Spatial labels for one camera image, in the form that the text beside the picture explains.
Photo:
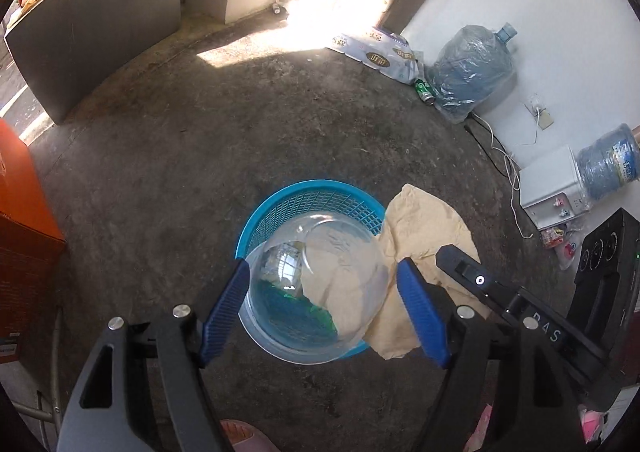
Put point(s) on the dark grey cabinet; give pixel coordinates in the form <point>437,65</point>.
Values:
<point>64,49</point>

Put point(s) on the clear plastic cup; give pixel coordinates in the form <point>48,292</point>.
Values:
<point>276,314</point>

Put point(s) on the white water dispenser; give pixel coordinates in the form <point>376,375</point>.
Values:
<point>552,191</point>

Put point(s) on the beige paper bag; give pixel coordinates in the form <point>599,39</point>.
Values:
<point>425,242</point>

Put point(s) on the large blue water jug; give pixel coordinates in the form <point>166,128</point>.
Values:
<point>469,68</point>

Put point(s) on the orange red box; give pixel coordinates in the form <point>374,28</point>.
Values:
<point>31,243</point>

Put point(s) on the white printed carton box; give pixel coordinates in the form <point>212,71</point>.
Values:
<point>381,51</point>

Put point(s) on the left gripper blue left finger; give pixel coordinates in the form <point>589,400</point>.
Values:
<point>111,407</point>

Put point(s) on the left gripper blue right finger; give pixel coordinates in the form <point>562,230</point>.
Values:
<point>534,408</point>

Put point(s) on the green drink can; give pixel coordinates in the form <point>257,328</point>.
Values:
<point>424,92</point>

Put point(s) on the blue plastic waste basket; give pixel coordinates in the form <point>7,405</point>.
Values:
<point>310,196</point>

